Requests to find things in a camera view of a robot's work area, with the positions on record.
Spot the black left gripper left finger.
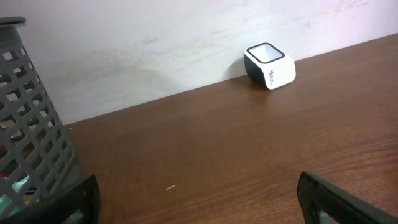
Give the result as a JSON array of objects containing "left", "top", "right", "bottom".
[{"left": 1, "top": 175, "right": 101, "bottom": 224}]

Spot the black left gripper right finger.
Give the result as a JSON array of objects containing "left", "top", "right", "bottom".
[{"left": 297, "top": 171, "right": 397, "bottom": 224}]

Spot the grey plastic mesh basket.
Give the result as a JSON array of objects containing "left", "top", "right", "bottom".
[{"left": 1, "top": 17, "right": 80, "bottom": 218}]

